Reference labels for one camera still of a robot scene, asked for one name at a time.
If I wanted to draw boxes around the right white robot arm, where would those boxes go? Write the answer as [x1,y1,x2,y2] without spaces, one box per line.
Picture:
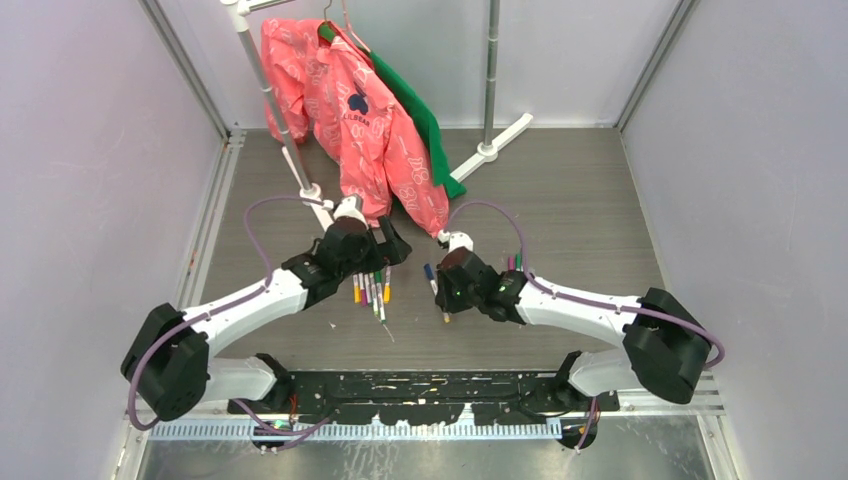
[435,247,717,411]

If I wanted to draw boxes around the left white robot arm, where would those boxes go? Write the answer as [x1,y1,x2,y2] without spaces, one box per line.
[120,216,412,422]

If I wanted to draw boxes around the yellow capped marker far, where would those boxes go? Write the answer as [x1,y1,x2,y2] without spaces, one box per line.
[352,274,362,304]

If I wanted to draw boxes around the white clothes rack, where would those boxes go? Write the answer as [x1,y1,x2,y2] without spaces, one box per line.
[218,0,535,232]

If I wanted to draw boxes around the green garment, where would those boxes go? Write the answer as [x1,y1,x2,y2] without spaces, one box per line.
[313,22,466,198]

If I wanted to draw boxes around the pink patterned jacket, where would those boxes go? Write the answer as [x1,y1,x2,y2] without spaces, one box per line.
[260,18,449,236]

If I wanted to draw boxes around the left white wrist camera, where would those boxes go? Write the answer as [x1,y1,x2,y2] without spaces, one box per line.
[333,194,368,226]

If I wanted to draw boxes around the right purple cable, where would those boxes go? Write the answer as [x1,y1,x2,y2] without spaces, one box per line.
[446,200,726,453]

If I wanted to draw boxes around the purple cable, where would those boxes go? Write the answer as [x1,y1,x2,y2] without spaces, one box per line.
[127,194,333,453]
[446,200,726,453]

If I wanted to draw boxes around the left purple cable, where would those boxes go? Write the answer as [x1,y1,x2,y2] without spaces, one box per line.
[127,194,333,453]

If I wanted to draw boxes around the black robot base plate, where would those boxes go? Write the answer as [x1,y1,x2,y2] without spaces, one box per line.
[249,371,590,426]

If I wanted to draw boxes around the white ribbed cable duct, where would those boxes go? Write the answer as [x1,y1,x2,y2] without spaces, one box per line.
[149,418,562,441]

